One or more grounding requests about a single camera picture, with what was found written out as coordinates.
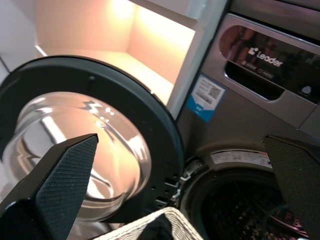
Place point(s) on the blue white label sticker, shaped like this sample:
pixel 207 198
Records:
pixel 206 97

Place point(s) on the glossy detergent drawer panel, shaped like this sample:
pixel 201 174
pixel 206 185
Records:
pixel 262 65

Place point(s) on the black garment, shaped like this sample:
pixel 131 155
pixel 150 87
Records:
pixel 158 228

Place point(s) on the pale woven basket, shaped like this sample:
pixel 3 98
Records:
pixel 130 228

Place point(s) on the white lit shelf cabinet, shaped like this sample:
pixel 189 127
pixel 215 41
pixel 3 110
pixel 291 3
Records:
pixel 155 50

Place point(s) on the round washing machine door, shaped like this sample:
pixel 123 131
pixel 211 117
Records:
pixel 155 110

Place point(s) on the white warning label sticker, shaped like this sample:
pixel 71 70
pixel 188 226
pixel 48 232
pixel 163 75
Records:
pixel 237 158

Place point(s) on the grey washing machine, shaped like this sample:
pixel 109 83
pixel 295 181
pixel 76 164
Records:
pixel 237 130

